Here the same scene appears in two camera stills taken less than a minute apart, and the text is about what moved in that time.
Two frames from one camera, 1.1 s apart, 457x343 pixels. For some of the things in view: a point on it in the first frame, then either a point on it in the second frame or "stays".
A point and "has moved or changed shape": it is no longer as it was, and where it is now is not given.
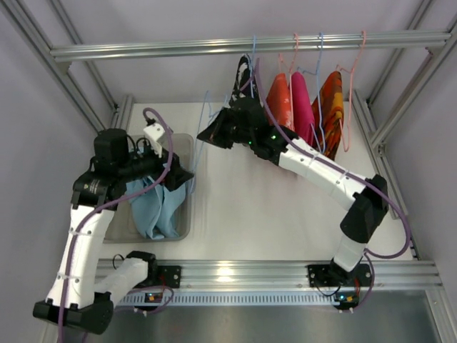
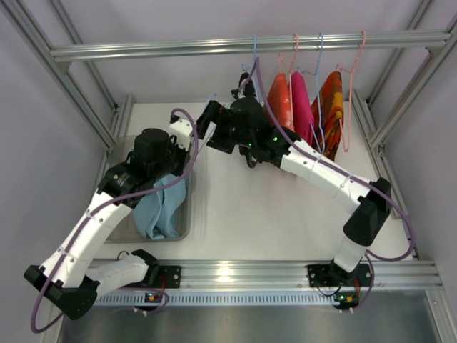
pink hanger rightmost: (345, 146) stays
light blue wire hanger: (205, 121) to (210, 98)
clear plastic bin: (122, 227) stays
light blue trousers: (157, 209) stays
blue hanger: (251, 67) has moved or changed shape
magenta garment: (303, 110) stays
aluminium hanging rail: (248, 47) stays
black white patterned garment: (245, 95) has moved or changed shape
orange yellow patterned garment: (328, 111) stays
